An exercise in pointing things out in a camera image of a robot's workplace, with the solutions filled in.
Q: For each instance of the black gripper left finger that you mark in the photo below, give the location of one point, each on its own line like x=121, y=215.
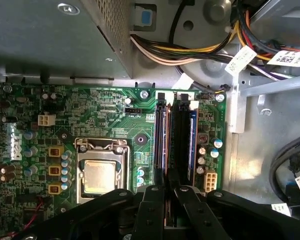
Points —
x=151, y=215

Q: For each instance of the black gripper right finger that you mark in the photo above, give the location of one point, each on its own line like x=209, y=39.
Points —
x=197, y=217

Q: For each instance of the white eight-pin power connector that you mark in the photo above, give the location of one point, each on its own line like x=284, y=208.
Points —
x=210, y=180

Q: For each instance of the silver CPU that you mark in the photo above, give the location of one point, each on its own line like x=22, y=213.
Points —
x=100, y=176

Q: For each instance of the blue-topped capacitor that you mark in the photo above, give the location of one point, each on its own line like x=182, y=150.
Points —
x=214, y=152
x=218, y=143

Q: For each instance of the metal CPU socket cover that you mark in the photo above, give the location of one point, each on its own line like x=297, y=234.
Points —
x=80, y=175

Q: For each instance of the black PC case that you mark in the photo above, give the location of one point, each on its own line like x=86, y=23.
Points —
x=252, y=150

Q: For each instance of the CPU socket locking lever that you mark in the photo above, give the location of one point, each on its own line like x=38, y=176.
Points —
x=100, y=139

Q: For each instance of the yellow inductor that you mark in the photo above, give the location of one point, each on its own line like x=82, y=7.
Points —
x=55, y=151
x=55, y=170
x=55, y=188

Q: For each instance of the green motherboard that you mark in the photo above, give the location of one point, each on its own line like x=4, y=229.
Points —
x=110, y=120

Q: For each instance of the black fan header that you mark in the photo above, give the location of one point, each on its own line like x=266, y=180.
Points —
x=133, y=112

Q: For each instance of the white four-pin power connector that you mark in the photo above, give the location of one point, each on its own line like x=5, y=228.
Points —
x=46, y=120

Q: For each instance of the grey metal drive cage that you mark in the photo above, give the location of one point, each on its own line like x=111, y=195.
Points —
x=277, y=86

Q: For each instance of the blue release button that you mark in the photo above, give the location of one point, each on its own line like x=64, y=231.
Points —
x=146, y=18

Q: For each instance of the grey power supply unit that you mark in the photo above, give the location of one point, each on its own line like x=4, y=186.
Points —
x=52, y=37

